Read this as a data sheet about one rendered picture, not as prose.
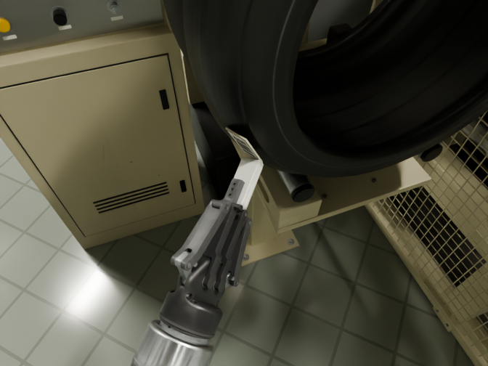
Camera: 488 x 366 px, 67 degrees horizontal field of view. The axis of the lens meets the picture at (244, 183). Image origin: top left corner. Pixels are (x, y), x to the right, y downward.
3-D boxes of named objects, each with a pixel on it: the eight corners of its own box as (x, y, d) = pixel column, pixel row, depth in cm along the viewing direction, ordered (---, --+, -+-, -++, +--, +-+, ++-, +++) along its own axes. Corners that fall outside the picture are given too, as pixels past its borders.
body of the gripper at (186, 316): (141, 314, 45) (173, 242, 47) (183, 321, 51) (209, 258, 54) (186, 340, 40) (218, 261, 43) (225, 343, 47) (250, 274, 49)
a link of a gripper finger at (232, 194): (222, 214, 49) (210, 207, 47) (237, 180, 50) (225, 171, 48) (231, 217, 48) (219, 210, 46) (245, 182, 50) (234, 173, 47)
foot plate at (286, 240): (221, 216, 169) (221, 213, 168) (274, 199, 175) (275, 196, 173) (241, 266, 154) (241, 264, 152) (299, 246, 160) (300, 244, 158)
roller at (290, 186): (231, 92, 88) (227, 77, 84) (248, 85, 88) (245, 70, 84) (293, 206, 68) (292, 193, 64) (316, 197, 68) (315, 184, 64)
